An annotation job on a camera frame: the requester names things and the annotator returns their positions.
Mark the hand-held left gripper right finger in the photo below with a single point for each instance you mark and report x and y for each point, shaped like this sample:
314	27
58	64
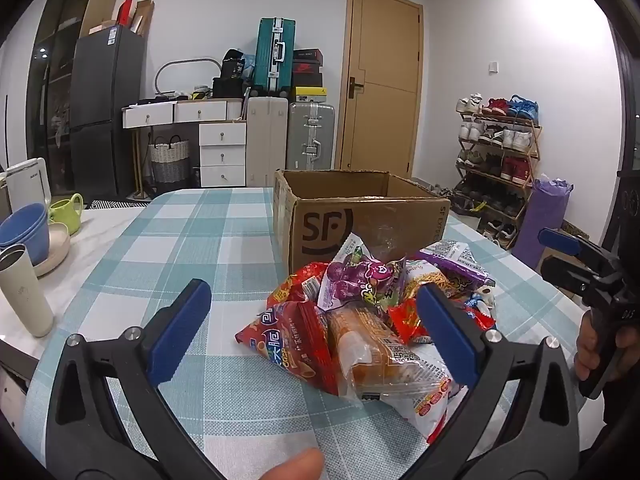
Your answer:
450	340

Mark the dark glass cabinet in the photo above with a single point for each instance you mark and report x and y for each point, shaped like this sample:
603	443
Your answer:
55	60

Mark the blue plastic bag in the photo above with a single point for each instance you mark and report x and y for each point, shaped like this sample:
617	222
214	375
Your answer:
249	67

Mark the small red yellow snack packet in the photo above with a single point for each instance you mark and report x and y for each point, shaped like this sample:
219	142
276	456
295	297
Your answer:
407	320

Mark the brown cardboard box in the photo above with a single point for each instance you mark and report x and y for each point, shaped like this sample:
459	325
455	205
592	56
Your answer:
320	240

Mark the woven laundry basket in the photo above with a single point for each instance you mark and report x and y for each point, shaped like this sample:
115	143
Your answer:
170	162

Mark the green mug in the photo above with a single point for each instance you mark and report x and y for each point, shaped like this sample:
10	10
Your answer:
65	212

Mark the white desk with drawers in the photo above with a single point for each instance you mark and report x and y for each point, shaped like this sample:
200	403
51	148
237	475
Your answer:
155	115

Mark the purple yoga mat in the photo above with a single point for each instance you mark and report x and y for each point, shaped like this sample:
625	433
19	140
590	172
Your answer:
542	220

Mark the beige plate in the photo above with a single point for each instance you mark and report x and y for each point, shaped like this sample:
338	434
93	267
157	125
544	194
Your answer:
57	250

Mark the black storage box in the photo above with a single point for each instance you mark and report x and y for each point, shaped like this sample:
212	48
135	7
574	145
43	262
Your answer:
227	88

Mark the clear bread packet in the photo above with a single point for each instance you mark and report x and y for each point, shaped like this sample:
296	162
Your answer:
365	345

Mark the black red shoe box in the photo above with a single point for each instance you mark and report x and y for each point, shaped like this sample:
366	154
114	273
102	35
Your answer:
306	67

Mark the crispy noodle packet white label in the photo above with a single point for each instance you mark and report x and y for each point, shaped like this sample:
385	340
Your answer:
450	260

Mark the white electric kettle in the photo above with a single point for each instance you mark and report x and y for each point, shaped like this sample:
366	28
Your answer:
25	180

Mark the white red print snack packet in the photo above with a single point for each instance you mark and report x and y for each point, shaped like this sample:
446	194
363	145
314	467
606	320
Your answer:
430	405

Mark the yellow white shoe box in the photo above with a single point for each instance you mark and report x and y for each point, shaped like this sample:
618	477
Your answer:
311	94

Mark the plain black shoe box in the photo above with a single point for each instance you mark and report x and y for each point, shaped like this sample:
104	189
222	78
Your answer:
307	80

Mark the oval vanity mirror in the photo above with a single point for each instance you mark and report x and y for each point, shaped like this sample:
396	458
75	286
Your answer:
161	72

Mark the blue cookie packet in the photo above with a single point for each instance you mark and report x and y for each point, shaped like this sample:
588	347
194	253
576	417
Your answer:
479	310

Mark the white drawer cabinet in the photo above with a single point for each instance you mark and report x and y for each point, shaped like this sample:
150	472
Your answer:
222	155

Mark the beige tumbler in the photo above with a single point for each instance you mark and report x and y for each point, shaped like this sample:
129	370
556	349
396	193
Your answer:
22	295

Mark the red tall box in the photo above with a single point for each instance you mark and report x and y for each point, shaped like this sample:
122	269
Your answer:
126	12

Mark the teal suitcase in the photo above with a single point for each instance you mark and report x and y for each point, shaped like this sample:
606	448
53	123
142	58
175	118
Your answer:
272	60

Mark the silver suitcase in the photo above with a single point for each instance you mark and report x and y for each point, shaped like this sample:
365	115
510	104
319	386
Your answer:
310	135

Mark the black white patterned rug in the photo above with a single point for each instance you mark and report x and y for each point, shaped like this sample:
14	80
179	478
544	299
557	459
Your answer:
117	202

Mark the black bag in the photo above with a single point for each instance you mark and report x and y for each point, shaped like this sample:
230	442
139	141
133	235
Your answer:
231	65

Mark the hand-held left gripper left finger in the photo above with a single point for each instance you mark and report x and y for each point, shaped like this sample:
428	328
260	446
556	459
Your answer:
180	332

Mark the thin black shoe box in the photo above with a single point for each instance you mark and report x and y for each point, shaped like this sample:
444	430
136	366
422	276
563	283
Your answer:
306	54

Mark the wooden shoe rack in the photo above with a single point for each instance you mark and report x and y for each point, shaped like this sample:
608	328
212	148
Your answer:
535	135

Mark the purple grape candy packet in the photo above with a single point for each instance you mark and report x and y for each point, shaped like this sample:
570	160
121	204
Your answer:
350	280

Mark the scattered loose shoes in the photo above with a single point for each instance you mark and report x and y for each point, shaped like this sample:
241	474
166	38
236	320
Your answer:
442	190

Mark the beige suitcase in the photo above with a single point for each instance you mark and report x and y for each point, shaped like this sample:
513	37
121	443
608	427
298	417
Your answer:
267	140

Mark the wooden door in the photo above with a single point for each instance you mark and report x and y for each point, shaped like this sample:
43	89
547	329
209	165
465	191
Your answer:
385	60

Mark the person's right hand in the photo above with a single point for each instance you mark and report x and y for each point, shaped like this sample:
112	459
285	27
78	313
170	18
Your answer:
583	350

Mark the red crisps snack packet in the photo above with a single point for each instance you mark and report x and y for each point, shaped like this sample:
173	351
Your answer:
280	345

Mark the rows of racked shoes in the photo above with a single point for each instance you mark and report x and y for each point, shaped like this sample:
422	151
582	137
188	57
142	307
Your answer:
500	135

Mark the brown open cardboard carton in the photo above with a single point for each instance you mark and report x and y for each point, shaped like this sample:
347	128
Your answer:
143	17

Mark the dark grey refrigerator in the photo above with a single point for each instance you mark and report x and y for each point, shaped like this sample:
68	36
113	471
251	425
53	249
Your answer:
100	110

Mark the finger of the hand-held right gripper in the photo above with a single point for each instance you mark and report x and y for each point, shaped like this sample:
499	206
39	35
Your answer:
560	240
567	275

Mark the person's left hand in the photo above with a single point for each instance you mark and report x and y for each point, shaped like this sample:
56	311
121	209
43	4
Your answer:
295	467

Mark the blue bowl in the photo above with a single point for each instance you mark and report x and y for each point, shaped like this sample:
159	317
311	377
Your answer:
37	255
22	225

